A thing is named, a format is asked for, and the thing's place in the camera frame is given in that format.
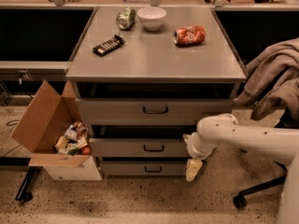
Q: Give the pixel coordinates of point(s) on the black snack bar wrapper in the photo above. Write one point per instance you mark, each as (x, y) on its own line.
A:
(108, 46)

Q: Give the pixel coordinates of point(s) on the black office chair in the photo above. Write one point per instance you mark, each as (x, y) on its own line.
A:
(239, 200)

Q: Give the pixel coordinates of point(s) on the green crushed soda can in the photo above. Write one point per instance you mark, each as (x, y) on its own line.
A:
(126, 18)

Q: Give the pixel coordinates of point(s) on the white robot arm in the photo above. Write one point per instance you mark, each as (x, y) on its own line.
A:
(280, 145)

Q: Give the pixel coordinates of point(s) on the black table leg base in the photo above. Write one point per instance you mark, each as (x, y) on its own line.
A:
(24, 193)

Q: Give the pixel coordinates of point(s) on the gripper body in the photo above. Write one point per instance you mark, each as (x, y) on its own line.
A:
(193, 148)

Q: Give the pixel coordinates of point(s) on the white box under cardboard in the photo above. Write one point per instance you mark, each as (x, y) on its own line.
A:
(86, 171)

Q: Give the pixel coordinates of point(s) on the grey bottom drawer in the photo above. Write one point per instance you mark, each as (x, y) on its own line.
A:
(143, 168)

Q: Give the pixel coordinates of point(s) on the snack packets in box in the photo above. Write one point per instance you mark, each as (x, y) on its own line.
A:
(74, 141)

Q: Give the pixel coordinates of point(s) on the grey drawer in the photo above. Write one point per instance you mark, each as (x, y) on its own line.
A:
(143, 168)
(141, 111)
(167, 148)

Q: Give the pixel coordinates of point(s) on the grey drawer cabinet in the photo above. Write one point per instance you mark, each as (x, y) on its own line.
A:
(150, 65)

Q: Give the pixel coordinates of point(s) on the brown cardboard box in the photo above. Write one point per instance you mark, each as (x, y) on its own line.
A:
(44, 121)

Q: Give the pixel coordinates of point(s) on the grey top drawer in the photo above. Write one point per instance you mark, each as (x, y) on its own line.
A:
(141, 111)

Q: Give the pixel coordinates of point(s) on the orange crushed soda can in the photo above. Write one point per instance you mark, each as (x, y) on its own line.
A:
(189, 35)

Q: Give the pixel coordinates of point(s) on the grey jacket on chair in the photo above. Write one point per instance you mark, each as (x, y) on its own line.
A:
(273, 81)

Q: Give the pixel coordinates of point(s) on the white bowl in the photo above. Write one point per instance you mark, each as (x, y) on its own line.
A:
(152, 18)

